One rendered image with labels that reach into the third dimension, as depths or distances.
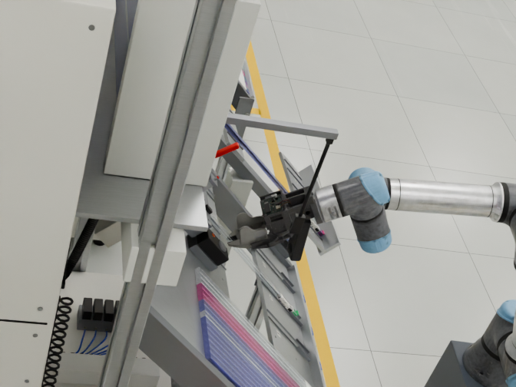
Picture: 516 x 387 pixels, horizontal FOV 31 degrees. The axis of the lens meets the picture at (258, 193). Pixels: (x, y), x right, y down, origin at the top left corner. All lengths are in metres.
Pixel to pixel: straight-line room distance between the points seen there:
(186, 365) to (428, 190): 0.84
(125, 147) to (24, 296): 0.27
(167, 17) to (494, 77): 4.35
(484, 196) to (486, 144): 2.62
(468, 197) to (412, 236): 1.76
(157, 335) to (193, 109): 0.46
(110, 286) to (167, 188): 1.11
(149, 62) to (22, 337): 0.49
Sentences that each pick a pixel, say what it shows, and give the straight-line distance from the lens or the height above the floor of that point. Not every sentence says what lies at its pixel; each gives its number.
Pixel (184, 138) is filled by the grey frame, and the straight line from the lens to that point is 1.20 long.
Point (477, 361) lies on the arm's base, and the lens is 2.60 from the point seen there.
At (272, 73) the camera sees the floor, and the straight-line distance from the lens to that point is 4.69.
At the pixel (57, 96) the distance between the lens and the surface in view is 1.20.
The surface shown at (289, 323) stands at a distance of 2.18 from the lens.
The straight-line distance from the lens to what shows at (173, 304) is 1.59.
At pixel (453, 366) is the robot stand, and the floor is 0.52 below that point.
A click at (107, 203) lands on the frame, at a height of 1.39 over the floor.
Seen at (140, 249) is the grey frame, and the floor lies 1.38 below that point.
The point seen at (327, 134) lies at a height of 1.34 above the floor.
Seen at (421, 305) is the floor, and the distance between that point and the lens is 3.63.
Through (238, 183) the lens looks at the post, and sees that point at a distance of 2.46.
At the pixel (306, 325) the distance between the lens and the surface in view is 2.24.
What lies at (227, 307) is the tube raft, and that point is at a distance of 1.80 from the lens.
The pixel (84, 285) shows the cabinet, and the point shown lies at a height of 0.62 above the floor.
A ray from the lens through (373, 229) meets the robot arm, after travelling 2.03.
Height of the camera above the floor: 2.24
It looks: 36 degrees down
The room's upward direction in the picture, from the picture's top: 19 degrees clockwise
